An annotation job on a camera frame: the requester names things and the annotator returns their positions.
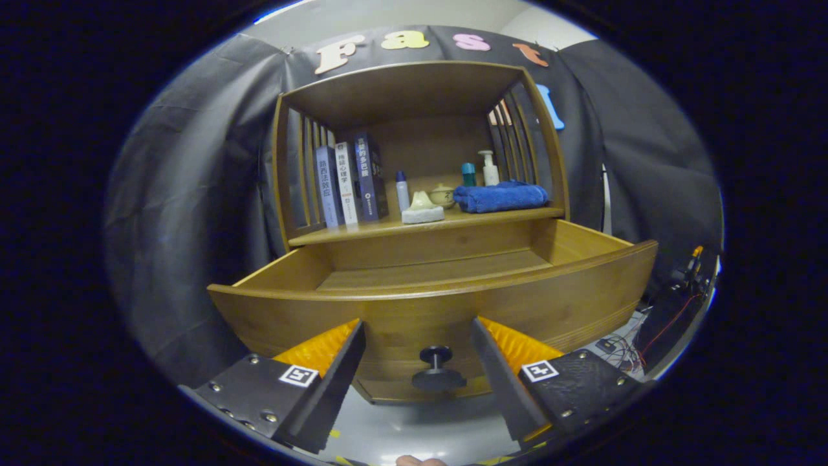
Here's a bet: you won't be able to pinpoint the wooden drawer with black knob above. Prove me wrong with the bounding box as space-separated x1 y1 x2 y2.
207 219 659 395

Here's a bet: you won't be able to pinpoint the pale green handled scrubber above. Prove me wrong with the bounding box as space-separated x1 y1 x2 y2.
402 190 446 225

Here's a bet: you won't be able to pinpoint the black backdrop cloth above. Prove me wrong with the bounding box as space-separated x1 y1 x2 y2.
103 25 724 389

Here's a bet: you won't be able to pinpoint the light blue book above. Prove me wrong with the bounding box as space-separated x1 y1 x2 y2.
315 145 345 228

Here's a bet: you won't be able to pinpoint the wooden cabinet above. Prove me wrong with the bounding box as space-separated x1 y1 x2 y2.
272 60 571 405

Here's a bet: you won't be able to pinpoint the blue towel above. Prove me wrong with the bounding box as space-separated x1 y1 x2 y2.
453 180 550 214

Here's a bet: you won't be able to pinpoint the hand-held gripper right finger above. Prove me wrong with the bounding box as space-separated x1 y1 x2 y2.
471 315 651 446

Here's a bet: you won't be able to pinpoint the white book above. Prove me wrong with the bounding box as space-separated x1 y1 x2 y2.
334 142 361 226

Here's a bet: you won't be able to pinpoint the dark blue book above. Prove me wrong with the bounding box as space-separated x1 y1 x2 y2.
353 133 389 223

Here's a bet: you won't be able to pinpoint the white pump bottle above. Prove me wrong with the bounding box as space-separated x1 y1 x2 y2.
478 150 500 187

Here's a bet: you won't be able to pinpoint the wooden countertop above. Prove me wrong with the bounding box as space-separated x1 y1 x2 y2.
288 175 565 247

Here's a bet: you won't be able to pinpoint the black device with orange part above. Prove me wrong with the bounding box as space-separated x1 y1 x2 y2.
634 245 715 373

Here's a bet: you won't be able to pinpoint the floor cables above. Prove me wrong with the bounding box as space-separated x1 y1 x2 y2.
595 311 648 376

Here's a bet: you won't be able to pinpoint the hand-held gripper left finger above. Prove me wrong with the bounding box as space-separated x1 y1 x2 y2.
176 317 367 454

